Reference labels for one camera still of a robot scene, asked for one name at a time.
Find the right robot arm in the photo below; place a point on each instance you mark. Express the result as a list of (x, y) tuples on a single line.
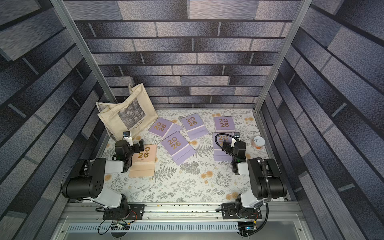
[(265, 178)]

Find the pink 2026 desk calendar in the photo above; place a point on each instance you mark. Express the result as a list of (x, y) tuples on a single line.
[(143, 163)]

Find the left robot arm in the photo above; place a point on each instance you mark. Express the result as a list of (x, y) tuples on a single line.
[(87, 177)]

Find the purple calendar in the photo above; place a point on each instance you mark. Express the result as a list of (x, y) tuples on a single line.
[(224, 124), (227, 143), (178, 148), (164, 128), (194, 126)]

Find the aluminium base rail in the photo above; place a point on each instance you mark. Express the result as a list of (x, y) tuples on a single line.
[(184, 221)]

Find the beige Monet tote bag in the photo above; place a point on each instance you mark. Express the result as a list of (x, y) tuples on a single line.
[(133, 115)]

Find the white orange round can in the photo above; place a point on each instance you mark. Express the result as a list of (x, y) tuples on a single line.
[(258, 142)]

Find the left aluminium frame post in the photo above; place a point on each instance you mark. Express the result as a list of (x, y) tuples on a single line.
[(74, 32)]

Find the aluminium frame post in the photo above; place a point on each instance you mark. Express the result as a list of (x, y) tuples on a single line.
[(296, 23), (74, 32)]

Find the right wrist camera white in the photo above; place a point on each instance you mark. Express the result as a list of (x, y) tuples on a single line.
[(237, 136)]

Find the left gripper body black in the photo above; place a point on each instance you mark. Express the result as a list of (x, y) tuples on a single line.
[(135, 147)]

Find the right aluminium frame post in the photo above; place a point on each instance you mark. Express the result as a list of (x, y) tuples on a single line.
[(296, 23)]

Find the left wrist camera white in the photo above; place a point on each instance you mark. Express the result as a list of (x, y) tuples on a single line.
[(128, 138)]

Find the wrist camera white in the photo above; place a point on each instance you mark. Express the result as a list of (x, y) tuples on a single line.
[(237, 136), (128, 138)]

